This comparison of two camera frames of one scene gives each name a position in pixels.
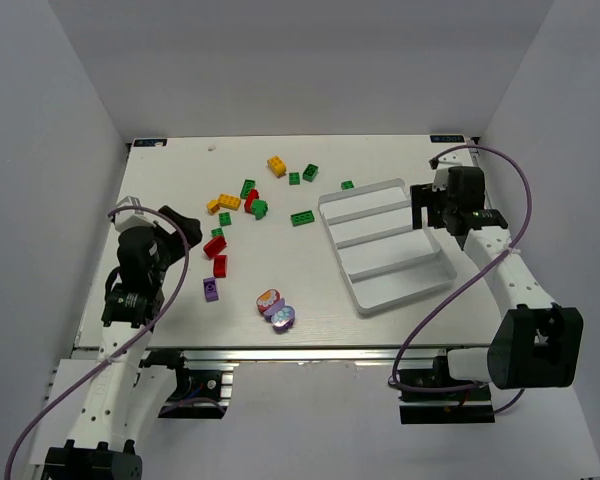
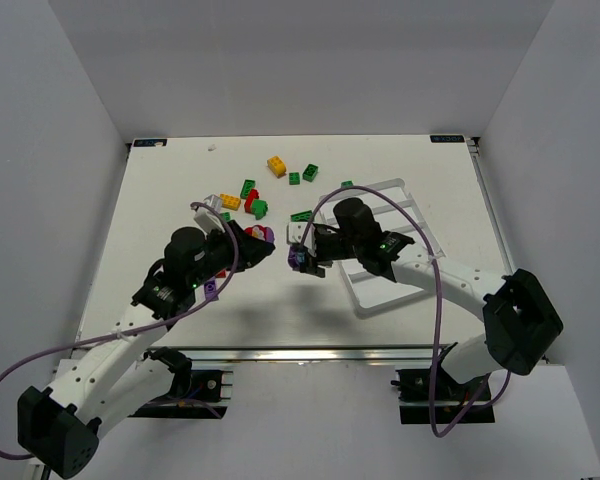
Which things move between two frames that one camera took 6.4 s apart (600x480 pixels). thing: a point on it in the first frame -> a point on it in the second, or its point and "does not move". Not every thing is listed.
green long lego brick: x=248 y=185 does not move
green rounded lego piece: x=259 y=208 does not move
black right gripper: x=427 y=208 -> x=315 y=251
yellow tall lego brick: x=277 y=165 does not move
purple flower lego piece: x=280 y=316 -> x=292 y=257
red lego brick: x=252 y=195 does not move
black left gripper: x=170 y=239 -> x=235 y=248
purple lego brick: x=210 y=289 does not move
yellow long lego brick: x=229 y=202 does not move
